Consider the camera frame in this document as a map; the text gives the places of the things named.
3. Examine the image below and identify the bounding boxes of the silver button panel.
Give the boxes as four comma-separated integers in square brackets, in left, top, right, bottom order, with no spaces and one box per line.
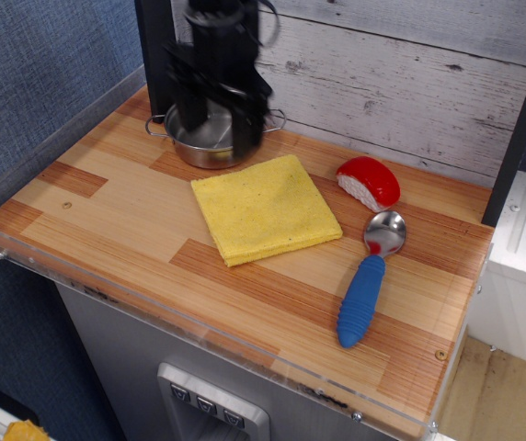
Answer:
[157,362,271,440]

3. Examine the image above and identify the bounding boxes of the black vertical post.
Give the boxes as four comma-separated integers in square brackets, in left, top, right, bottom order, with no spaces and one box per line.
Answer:
[481,96,526,227]
[134,0,177,115]

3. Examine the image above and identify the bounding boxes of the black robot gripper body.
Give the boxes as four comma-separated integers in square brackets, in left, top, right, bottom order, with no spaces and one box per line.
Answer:
[167,13,272,108]

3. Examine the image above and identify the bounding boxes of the black vertical left post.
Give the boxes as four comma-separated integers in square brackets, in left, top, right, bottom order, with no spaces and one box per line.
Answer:
[134,0,177,115]

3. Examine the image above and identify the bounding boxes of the small stainless steel pot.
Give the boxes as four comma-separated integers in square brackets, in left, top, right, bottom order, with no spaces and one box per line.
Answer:
[145,99,286,169]

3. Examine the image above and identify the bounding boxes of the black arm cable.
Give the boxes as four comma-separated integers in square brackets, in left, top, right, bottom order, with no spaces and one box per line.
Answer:
[244,0,282,50]

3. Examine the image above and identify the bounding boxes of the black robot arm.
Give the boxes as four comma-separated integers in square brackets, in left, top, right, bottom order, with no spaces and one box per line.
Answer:
[166,1,272,169]

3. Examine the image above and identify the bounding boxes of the clear acrylic table guard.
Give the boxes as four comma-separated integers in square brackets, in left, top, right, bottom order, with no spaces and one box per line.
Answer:
[0,71,492,440]

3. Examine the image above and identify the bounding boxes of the blue handled metal spoon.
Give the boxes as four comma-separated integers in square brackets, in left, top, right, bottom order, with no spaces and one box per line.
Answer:
[337,210,406,349]

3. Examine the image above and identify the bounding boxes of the red and white sushi toy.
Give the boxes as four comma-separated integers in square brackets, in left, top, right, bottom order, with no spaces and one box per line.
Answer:
[336,156,401,212]

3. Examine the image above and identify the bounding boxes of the grey toy cabinet front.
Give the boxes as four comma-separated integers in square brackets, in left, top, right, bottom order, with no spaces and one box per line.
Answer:
[58,285,388,440]

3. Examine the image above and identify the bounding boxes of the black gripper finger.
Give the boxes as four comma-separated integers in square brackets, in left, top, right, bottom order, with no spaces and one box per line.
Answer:
[230,103,268,159]
[175,85,208,132]

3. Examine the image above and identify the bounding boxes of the yellow cloth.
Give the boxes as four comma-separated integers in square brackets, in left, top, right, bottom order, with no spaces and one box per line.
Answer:
[191,154,343,267]

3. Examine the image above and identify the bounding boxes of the white toy sink unit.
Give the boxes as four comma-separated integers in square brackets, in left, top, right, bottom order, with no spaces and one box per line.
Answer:
[467,172,526,361]

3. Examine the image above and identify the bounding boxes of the black vertical right post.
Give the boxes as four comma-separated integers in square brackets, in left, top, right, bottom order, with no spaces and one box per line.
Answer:
[481,96,526,227]

